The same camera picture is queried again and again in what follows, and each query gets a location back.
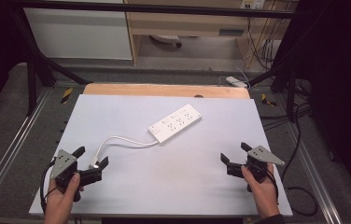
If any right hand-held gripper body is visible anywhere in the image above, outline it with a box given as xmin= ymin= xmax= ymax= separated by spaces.
xmin=226 ymin=145 xmax=286 ymax=192

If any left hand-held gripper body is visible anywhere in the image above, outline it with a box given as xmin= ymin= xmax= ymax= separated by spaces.
xmin=49 ymin=149 xmax=104 ymax=203

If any white plug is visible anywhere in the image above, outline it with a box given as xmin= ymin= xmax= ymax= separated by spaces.
xmin=88 ymin=156 xmax=100 ymax=171

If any white power cable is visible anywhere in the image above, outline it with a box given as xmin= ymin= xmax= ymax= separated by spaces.
xmin=93 ymin=135 xmax=160 ymax=162

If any person's left hand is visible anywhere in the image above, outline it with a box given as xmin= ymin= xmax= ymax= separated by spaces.
xmin=44 ymin=172 xmax=85 ymax=224

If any person's right hand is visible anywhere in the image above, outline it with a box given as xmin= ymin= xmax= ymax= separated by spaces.
xmin=241 ymin=163 xmax=281 ymax=219

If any small white floor power strip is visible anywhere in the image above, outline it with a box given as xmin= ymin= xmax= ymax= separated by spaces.
xmin=225 ymin=76 xmax=248 ymax=89

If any black metal stand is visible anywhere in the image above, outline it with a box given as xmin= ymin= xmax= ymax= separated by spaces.
xmin=248 ymin=6 xmax=313 ymax=123
xmin=8 ymin=6 xmax=93 ymax=117

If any wooden board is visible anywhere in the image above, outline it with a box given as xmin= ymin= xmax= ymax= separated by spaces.
xmin=82 ymin=82 xmax=251 ymax=100

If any white cabinet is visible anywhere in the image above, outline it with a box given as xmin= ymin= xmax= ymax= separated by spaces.
xmin=23 ymin=0 xmax=133 ymax=61

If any office chair base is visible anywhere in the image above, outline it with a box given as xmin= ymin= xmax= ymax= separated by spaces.
xmin=149 ymin=34 xmax=183 ymax=49

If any wooden office desk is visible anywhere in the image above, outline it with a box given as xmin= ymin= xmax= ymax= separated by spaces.
xmin=123 ymin=0 xmax=299 ymax=65

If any black metal crossbar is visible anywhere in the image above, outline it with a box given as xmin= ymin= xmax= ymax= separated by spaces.
xmin=11 ymin=0 xmax=315 ymax=20

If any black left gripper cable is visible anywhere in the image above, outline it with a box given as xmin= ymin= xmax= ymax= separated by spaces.
xmin=39 ymin=159 xmax=57 ymax=214

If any black floor cable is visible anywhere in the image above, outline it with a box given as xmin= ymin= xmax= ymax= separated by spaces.
xmin=260 ymin=102 xmax=319 ymax=217

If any aluminium rail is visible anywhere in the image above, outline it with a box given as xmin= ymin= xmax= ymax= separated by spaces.
xmin=284 ymin=118 xmax=345 ymax=224
xmin=0 ymin=87 xmax=53 ymax=216

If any bundle of hanging cables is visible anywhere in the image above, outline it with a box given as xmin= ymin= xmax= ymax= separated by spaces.
xmin=246 ymin=8 xmax=285 ymax=71

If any white wall socket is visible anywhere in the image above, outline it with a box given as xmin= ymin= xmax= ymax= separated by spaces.
xmin=240 ymin=0 xmax=266 ymax=10

